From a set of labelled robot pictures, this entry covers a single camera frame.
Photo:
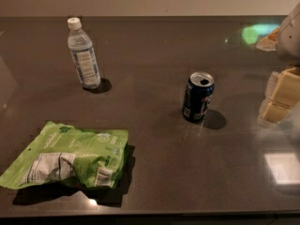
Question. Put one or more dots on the blue pepsi can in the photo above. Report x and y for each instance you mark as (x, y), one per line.
(199, 90)

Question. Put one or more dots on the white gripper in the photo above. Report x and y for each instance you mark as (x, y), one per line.
(291, 39)

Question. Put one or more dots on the clear blue-label plastic bottle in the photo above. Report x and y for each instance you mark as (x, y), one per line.
(83, 54)

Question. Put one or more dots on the green chip bag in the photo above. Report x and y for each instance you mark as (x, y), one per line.
(73, 157)

